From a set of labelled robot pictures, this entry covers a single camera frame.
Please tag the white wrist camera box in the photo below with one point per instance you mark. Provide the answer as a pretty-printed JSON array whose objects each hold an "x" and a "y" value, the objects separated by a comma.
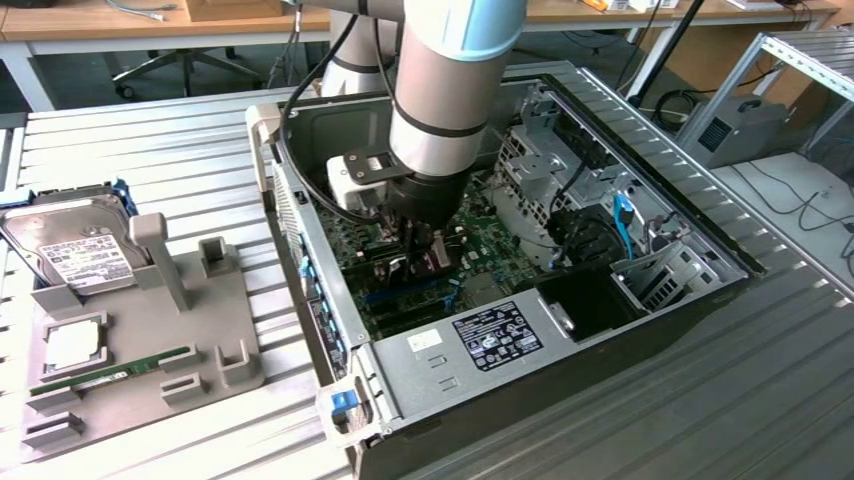
[{"x": 354, "y": 187}]

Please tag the grey box with vent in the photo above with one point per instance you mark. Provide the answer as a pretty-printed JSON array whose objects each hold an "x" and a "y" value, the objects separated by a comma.
[{"x": 801, "y": 55}]

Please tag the CPU socket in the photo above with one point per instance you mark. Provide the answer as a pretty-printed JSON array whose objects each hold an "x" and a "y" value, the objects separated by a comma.
[{"x": 383, "y": 235}]

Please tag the wooden desk with clutter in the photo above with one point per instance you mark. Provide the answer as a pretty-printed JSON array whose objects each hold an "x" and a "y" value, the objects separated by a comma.
[{"x": 601, "y": 17}]

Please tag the black stand pole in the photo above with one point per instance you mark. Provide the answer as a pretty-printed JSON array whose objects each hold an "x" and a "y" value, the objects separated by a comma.
[{"x": 674, "y": 35}]

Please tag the grey power supply unit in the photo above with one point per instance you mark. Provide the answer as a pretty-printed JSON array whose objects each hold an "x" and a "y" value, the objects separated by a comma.
[{"x": 427, "y": 370}]

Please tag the grey parts rack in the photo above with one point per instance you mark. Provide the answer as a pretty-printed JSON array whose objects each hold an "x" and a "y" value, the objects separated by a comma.
[{"x": 140, "y": 330}]

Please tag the graphics card with metal bracket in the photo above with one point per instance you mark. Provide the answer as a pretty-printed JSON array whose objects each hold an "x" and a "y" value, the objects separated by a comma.
[{"x": 421, "y": 282}]

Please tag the blue case latch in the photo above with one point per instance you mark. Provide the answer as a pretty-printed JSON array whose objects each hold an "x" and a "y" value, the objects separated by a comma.
[{"x": 342, "y": 402}]

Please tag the black office chair base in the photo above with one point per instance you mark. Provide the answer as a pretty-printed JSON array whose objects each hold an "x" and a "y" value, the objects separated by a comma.
[{"x": 187, "y": 60}]

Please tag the silver CPU chip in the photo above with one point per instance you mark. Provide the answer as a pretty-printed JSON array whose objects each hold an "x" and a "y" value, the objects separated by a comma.
[{"x": 74, "y": 347}]

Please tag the blue disk caddy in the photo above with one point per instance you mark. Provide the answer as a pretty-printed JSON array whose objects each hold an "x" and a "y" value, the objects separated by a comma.
[{"x": 127, "y": 197}]

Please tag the metal disk bay cage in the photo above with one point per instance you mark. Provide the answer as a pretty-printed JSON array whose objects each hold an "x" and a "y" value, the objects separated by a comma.
[{"x": 534, "y": 165}]

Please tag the blue expansion slot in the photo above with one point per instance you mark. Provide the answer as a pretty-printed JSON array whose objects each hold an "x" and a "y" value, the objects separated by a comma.
[{"x": 373, "y": 300}]

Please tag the silver hard disk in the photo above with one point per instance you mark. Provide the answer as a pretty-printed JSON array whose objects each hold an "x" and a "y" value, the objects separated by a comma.
[{"x": 74, "y": 245}]

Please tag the wooden desk with white legs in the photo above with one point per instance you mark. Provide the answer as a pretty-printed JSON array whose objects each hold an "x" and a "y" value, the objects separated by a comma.
[{"x": 80, "y": 25}]

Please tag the grey control box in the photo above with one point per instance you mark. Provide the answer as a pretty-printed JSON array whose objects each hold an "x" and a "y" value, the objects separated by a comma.
[{"x": 754, "y": 130}]

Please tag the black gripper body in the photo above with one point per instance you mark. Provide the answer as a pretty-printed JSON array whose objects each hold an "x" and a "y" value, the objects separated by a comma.
[{"x": 430, "y": 200}]

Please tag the green motherboard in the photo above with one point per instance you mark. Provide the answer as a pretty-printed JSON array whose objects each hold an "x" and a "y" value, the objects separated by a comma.
[{"x": 494, "y": 250}]

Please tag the green RAM stick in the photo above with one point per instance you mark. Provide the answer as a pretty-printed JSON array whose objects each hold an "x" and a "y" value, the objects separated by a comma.
[{"x": 143, "y": 364}]

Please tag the orange white small box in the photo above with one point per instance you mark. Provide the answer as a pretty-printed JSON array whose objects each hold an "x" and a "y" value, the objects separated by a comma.
[{"x": 601, "y": 4}]

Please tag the open black PC case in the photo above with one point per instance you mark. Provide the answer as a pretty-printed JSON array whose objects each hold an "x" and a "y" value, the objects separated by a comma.
[{"x": 427, "y": 385}]

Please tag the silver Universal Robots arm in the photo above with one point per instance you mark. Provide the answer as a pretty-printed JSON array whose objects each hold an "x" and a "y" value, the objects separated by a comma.
[{"x": 441, "y": 100}]

